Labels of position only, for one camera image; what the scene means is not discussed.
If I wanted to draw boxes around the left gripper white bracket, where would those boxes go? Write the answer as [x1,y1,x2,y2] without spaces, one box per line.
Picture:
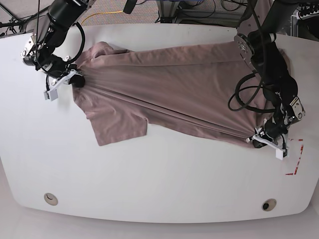
[245,117,291,160]

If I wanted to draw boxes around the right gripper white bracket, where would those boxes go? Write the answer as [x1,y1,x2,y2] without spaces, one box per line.
[44,64,85,101]

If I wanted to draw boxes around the mauve pink T-shirt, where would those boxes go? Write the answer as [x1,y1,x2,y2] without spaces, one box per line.
[73,42,268,147]

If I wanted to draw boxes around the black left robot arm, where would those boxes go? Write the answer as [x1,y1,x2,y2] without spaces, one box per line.
[233,0,305,160]

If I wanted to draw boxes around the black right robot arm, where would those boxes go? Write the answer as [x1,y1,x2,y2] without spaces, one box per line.
[21,0,95,101]

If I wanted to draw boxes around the red tape rectangle marking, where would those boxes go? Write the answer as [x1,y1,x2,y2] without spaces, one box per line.
[283,139,304,176]

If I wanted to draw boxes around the black tripod stand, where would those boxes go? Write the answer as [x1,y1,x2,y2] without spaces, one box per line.
[0,3,49,37]

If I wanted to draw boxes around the white power strip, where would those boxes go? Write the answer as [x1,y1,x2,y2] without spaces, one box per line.
[297,5,319,20]

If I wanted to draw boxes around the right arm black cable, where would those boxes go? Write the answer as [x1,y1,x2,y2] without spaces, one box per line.
[34,0,87,65]

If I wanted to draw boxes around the right table cable grommet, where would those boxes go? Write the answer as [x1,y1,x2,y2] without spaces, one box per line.
[262,199,277,212]

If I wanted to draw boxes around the table cable grommet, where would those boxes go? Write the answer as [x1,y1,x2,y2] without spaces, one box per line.
[262,199,277,212]
[44,193,58,206]

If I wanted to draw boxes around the yellow cable on floor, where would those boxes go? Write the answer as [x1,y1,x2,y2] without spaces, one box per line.
[79,11,124,27]

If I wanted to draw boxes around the aluminium frame base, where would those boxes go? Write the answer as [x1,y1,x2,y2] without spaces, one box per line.
[155,0,216,23]

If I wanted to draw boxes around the left table cable grommet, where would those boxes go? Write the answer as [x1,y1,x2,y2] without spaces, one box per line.
[44,193,58,206]

